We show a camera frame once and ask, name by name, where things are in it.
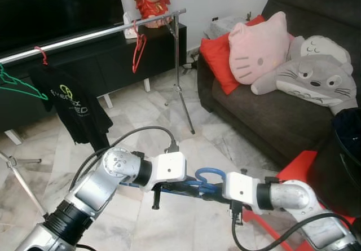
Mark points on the blue plastic hanger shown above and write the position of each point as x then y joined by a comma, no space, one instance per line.
211,171

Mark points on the black logo t-shirt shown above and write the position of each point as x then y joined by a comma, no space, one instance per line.
73,110

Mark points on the green plastic hanger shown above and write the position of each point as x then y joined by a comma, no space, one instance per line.
34,93

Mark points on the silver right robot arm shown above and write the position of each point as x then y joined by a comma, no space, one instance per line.
287,197

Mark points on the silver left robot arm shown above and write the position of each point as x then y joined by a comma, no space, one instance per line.
96,189

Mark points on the red plastic hanger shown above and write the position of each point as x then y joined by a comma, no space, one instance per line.
139,38
43,56

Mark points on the dark grey sofa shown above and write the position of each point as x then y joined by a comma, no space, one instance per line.
265,115

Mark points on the red plastic stool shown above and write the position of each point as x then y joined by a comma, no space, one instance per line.
299,169

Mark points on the red cushion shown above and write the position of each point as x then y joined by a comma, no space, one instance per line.
217,59

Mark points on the black plastic bucket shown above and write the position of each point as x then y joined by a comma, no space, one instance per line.
333,177

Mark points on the black TV cabinet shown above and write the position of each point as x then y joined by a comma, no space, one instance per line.
121,59

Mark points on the pink cat face pillow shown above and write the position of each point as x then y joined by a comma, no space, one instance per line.
259,51

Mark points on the grey Totoro plush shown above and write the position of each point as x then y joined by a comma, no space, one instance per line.
316,82

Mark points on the white pink tissue pack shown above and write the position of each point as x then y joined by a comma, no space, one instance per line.
131,32

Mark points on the silver clothes rack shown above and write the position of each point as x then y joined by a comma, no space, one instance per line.
84,37

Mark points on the red figurine statue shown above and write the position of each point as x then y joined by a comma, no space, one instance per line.
151,0

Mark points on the black television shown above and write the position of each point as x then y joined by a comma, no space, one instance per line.
56,8

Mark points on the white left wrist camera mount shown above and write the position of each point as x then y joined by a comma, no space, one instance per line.
169,169

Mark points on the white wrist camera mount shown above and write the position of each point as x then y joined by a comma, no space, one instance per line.
169,169
248,189

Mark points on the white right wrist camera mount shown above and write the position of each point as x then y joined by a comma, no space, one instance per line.
248,189

